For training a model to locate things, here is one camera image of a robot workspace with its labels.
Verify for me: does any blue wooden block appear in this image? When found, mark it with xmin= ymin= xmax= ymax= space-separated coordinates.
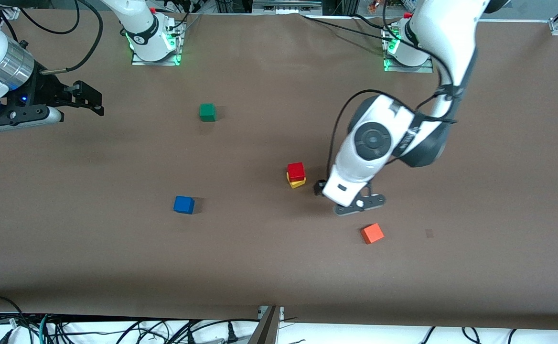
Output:
xmin=173 ymin=195 xmax=195 ymax=215

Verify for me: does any black looped floor cable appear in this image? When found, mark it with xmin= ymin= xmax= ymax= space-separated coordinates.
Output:
xmin=0 ymin=294 xmax=27 ymax=330

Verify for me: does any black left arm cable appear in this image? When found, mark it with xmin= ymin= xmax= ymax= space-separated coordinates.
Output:
xmin=326 ymin=0 xmax=457 ymax=183

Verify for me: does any long black table cable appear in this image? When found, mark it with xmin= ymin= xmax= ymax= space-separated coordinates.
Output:
xmin=300 ymin=14 xmax=394 ymax=42

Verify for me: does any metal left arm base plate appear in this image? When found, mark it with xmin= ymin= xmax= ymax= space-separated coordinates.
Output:
xmin=383 ymin=29 xmax=435 ymax=74

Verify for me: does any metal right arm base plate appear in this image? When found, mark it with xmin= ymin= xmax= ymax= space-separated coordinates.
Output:
xmin=131 ymin=21 xmax=184 ymax=66

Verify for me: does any short black table cable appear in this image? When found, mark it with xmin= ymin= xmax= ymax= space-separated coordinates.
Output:
xmin=351 ymin=13 xmax=392 ymax=30

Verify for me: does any grey power strip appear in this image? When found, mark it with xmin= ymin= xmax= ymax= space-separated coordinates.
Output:
xmin=252 ymin=0 xmax=323 ymax=14

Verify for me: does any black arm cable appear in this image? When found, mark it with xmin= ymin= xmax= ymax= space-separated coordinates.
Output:
xmin=326 ymin=0 xmax=457 ymax=183
xmin=19 ymin=0 xmax=104 ymax=75

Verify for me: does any red wooden block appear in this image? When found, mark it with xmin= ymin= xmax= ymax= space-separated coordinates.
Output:
xmin=287 ymin=162 xmax=306 ymax=183

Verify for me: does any orange wooden block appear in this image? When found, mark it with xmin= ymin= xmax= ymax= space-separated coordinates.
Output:
xmin=361 ymin=223 xmax=385 ymax=245

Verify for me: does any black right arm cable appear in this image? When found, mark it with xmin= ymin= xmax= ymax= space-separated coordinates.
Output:
xmin=19 ymin=0 xmax=104 ymax=75

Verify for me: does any aluminium profile beam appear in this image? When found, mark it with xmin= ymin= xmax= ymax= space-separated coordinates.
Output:
xmin=248 ymin=306 xmax=285 ymax=344

